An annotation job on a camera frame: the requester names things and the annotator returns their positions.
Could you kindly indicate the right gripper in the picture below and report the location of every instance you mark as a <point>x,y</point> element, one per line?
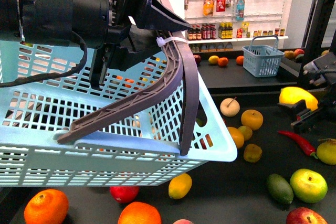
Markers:
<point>320,71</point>

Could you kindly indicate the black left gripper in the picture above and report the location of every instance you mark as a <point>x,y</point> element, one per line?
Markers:
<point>131,35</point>

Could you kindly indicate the yellow lemon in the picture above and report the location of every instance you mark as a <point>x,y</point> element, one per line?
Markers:
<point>180,186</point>
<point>292,95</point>

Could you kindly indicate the large light blue basket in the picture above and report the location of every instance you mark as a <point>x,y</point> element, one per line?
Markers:
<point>144,127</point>

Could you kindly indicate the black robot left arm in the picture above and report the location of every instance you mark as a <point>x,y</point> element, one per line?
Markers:
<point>55,22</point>

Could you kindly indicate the back fruit tray shelf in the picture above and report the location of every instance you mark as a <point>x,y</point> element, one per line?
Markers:
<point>235,79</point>

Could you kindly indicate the black fruit tray shelf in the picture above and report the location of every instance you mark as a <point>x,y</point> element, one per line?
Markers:
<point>221,192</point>

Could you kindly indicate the white zip tie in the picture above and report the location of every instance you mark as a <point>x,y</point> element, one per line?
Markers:
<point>161,41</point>

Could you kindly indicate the small blue basket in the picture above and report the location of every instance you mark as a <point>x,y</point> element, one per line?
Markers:
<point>262,60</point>

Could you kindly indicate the yellow pear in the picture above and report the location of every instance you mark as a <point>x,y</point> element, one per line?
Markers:
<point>326,151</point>

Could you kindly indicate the red chili pepper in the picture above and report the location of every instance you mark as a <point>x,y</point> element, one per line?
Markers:
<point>305,145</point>

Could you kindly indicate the golden apple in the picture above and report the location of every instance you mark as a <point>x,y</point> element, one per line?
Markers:
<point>252,118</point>

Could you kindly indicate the kiwi upper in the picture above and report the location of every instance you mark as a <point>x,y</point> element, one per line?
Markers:
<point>246,132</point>

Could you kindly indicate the kiwi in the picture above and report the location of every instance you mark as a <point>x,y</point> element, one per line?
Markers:
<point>252,153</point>
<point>246,132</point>

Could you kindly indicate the white pear with stem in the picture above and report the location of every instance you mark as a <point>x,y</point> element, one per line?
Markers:
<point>229,107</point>

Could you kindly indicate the orange yellow mango fruit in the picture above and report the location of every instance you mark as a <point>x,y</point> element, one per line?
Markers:
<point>237,136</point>

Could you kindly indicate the kiwi lower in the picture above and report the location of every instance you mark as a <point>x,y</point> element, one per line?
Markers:
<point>252,153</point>

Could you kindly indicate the green apple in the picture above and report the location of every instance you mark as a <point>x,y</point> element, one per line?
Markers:
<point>308,185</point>

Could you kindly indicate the green avocado near front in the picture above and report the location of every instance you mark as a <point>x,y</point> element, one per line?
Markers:
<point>279,189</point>

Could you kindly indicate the red apple front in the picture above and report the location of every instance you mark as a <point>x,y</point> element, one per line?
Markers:
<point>304,215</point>

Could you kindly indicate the red pomegranate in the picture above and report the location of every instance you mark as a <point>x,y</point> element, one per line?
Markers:
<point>124,194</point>

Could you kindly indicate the orange fruit at left edge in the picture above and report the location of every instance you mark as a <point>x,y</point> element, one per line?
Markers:
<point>139,212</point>

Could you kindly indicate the pale peach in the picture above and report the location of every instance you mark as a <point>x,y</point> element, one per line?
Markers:
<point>183,221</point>

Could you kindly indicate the large orange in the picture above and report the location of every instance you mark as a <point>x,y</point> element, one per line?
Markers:
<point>47,206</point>

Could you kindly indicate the grey basket handle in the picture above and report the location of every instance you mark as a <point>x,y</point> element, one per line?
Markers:
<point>180,69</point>

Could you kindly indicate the black shelf post right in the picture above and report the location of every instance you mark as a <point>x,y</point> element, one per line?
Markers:
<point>318,28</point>

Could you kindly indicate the white wall product shelf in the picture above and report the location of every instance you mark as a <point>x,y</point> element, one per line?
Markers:
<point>220,25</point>

